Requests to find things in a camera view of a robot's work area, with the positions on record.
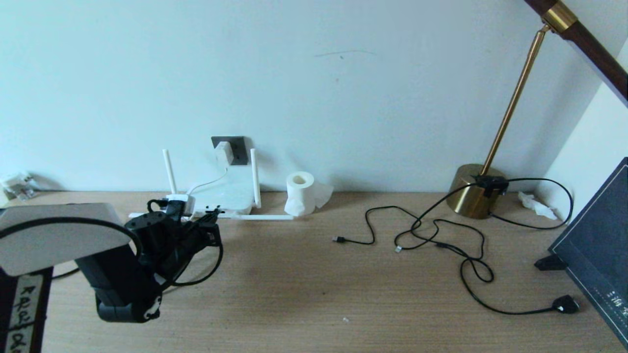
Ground black ethernet cable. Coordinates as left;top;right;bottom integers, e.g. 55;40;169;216
52;208;221;280

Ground white router with antennas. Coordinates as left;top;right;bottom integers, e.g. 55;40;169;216
129;148;295;220

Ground white toilet paper roll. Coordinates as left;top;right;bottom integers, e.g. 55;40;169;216
284;171;334;217

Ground clear plastic wrapper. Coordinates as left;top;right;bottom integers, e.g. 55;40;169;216
0;172;37;201

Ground brass desk lamp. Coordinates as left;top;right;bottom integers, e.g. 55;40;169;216
447;0;628;220

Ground crumpled white tissue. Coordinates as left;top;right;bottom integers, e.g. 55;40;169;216
519;192;559;220

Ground black braided left wrist cable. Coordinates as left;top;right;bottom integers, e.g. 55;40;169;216
146;198;224;288

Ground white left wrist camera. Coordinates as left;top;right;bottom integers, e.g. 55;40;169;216
164;194;196;216

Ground thin white adapter cable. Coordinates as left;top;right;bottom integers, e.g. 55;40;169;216
186;167;229;195

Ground grey wall socket plate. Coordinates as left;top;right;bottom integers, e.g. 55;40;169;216
211;136;247;165

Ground thin black usb cable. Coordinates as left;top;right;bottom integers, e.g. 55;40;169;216
333;205;495;284

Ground black cables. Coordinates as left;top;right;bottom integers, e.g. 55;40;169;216
394;176;580;315

